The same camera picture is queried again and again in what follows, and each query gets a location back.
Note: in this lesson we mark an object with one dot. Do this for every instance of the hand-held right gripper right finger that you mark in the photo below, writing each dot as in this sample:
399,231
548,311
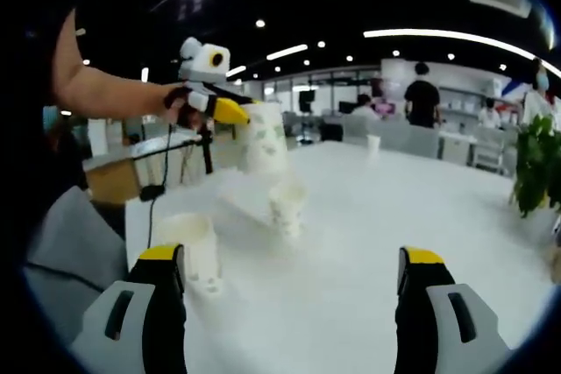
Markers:
414,326

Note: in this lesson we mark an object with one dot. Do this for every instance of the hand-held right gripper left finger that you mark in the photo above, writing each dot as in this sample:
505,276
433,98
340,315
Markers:
162,326

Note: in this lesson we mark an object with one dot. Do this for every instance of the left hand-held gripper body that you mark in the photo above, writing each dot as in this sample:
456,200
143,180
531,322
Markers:
203,63

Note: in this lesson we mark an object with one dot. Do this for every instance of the white printed paper cup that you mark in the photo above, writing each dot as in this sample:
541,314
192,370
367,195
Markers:
201,256
374,146
265,142
287,209

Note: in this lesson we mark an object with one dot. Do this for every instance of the person's left hand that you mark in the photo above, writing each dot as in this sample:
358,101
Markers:
184,115

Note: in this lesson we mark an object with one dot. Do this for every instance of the straight ceiling light bar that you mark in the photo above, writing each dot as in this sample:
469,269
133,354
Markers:
236,71
287,52

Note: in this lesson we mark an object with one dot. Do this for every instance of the row of office desks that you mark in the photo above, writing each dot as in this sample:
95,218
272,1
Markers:
289,124

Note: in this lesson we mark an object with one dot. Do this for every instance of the white vertical light bar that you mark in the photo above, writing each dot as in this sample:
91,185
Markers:
144,75

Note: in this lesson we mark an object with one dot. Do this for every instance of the black standing monitor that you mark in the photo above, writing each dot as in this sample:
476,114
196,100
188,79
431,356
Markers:
307,100

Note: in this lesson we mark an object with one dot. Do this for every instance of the black oval object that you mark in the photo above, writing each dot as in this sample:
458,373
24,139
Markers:
152,193

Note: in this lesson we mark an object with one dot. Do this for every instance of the white table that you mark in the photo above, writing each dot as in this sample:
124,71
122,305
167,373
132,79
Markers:
350,225

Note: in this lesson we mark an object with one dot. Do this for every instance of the grey chair back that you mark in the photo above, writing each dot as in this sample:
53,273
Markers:
357,129
416,142

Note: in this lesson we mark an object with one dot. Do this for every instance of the grey office chair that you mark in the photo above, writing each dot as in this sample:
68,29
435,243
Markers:
74,234

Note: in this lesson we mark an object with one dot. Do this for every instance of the white top wooden cabinet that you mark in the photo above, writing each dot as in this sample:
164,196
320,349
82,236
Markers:
109,181

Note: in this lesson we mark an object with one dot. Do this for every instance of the person's own dark clothing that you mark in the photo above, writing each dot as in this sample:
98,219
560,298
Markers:
57,159

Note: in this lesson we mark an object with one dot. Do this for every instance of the potted green plant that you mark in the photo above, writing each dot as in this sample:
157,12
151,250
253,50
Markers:
534,164

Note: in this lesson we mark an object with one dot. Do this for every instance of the curved ceiling light strip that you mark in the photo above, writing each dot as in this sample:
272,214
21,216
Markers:
438,33

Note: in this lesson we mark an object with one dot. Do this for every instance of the white frame chair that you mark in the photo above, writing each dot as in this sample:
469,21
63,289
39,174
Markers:
491,150

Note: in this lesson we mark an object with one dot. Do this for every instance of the white wall shelf unit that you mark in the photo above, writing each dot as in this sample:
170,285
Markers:
460,102

